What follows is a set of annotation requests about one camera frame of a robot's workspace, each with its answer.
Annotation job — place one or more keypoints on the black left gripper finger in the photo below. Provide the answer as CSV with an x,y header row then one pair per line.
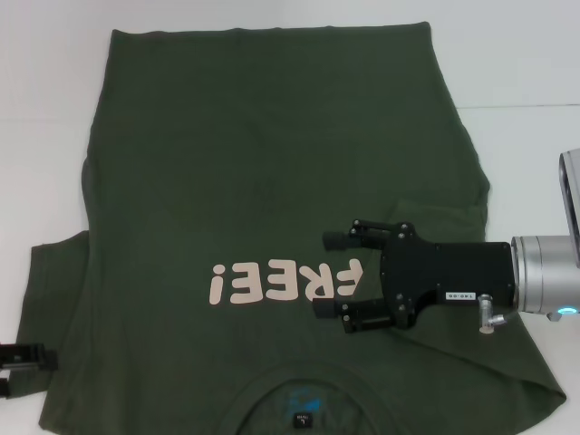
x,y
27,357
4,389

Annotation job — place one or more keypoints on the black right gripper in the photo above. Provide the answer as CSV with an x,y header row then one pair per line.
x,y
453,272

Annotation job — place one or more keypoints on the dark green FREE! t-shirt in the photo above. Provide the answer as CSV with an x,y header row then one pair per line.
x,y
254,149

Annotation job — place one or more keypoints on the silver elbow connector right wrist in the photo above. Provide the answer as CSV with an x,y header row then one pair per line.
x,y
486,312

